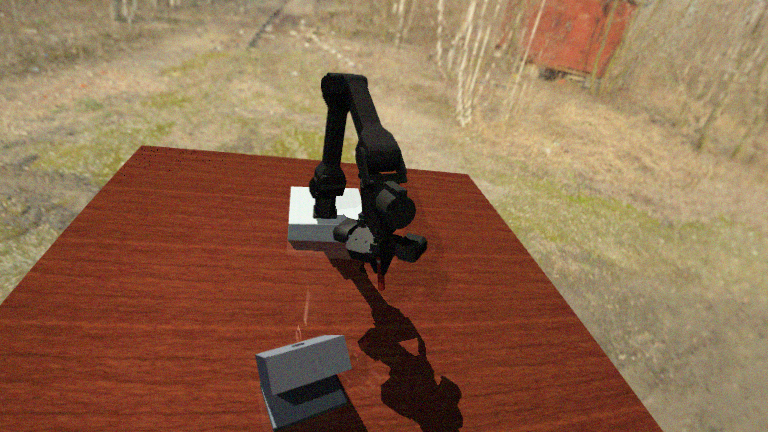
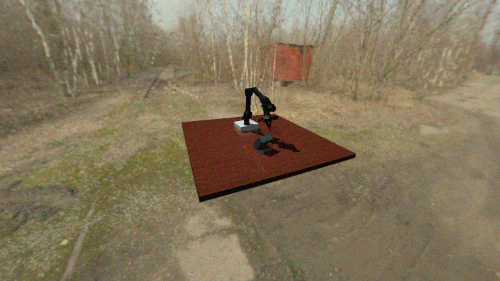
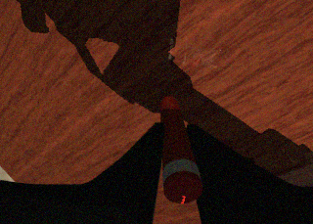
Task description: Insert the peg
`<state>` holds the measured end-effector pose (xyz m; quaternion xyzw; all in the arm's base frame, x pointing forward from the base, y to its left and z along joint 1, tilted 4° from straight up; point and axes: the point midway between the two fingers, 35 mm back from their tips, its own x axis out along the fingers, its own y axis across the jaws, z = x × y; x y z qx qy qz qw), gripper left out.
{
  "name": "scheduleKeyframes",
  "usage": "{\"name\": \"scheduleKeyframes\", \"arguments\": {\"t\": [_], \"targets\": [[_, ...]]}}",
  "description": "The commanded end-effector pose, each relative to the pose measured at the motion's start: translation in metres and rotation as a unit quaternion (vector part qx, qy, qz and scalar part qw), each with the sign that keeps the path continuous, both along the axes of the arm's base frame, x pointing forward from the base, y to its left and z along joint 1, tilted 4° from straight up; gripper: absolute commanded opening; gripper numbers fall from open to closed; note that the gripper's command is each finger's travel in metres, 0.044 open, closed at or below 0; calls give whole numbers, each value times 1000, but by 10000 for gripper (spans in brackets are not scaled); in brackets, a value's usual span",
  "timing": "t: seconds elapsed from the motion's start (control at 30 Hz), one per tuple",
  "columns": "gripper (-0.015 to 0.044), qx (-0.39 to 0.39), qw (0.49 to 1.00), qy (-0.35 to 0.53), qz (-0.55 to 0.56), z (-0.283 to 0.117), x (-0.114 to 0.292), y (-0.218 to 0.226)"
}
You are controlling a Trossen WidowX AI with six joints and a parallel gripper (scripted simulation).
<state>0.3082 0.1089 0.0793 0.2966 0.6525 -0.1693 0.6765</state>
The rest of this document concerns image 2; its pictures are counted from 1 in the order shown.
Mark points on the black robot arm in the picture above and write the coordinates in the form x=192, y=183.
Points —
x=265, y=101

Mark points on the grey panel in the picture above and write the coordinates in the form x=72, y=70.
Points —
x=261, y=144

